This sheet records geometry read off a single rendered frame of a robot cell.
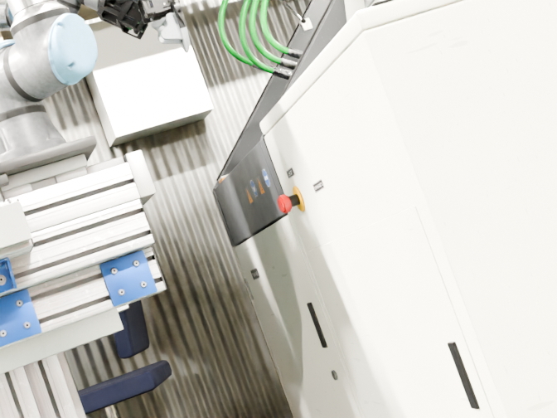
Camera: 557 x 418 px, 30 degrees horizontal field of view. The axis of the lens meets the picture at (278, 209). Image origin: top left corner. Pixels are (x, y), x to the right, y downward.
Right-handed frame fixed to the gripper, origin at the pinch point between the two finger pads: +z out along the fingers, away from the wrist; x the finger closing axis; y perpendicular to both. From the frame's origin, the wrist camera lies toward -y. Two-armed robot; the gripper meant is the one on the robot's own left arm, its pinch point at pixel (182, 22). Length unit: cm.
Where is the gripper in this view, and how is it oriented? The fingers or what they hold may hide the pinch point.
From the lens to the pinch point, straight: 256.0
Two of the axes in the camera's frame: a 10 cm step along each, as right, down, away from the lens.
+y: -4.5, 8.7, -2.2
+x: -0.6, -2.8, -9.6
